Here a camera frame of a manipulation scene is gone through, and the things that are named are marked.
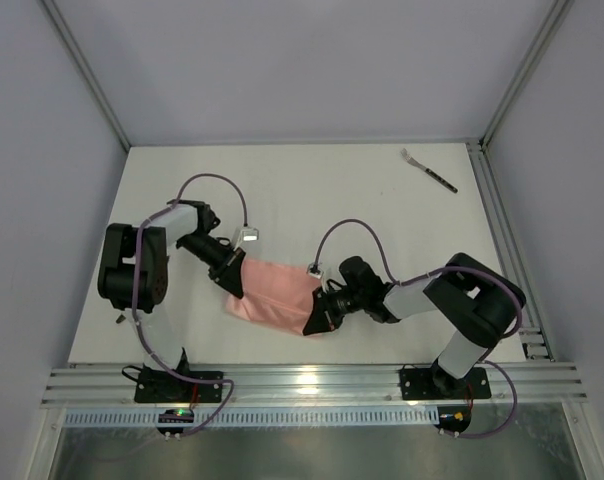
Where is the frame post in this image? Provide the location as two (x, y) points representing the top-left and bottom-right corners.
(37, 0), (132, 153)
(479, 0), (574, 149)

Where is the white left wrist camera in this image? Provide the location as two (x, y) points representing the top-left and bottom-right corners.
(233, 226), (259, 248)

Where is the right controller board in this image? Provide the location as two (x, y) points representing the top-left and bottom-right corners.
(435, 407), (472, 436)

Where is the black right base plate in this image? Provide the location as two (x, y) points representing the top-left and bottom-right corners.
(398, 364), (492, 401)

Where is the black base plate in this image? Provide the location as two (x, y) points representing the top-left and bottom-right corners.
(398, 364), (492, 401)
(134, 369), (223, 404)

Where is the slotted cable duct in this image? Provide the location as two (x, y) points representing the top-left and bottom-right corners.
(63, 404), (438, 428)

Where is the left controller board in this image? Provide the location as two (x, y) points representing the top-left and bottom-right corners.
(155, 408), (194, 436)

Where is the metal fork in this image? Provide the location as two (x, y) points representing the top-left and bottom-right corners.
(400, 148), (459, 194)

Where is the pink satin napkin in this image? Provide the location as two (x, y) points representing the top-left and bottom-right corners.
(225, 258), (321, 336)

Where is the left frame post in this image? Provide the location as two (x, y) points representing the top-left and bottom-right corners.
(37, 0), (132, 153)

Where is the aluminium front rail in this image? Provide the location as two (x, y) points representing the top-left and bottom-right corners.
(41, 362), (588, 408)

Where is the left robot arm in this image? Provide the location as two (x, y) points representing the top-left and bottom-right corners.
(97, 200), (245, 379)

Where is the right frame post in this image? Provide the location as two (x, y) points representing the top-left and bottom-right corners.
(479, 0), (574, 149)

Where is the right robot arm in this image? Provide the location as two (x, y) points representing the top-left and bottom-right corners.
(302, 252), (526, 400)

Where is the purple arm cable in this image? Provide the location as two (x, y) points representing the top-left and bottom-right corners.
(129, 173), (251, 440)
(314, 219), (526, 442)

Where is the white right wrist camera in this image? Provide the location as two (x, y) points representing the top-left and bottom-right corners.
(307, 262), (328, 282)

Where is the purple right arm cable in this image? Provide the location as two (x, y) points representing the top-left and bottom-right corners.
(314, 219), (526, 442)

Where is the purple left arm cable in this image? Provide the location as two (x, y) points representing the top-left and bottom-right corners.
(129, 173), (251, 440)

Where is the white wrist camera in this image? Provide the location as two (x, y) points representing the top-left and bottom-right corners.
(233, 226), (259, 248)
(307, 262), (328, 282)

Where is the aluminium rail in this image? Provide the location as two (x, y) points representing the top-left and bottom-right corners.
(466, 140), (555, 362)
(41, 362), (588, 408)

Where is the aluminium right side rail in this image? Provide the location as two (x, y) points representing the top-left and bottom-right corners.
(466, 140), (555, 362)

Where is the controller board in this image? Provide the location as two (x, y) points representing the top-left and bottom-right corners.
(435, 407), (472, 436)
(155, 408), (194, 436)

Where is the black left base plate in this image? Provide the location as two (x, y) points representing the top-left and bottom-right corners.
(134, 369), (223, 404)

